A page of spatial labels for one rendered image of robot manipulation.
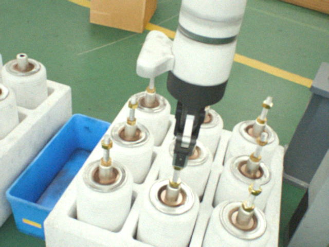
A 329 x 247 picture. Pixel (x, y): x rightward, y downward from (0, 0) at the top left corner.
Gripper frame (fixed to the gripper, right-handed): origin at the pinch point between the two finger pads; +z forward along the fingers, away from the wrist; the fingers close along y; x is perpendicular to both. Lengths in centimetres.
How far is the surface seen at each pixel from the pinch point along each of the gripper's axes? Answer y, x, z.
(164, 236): -4.7, 0.0, 14.4
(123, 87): 66, 21, 35
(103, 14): 111, 41, 31
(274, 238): 1.4, -19.3, 17.3
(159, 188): 1.1, 2.3, 9.9
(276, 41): 127, -37, 36
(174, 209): -2.7, -0.6, 9.9
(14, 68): 28.2, 39.5, 10.0
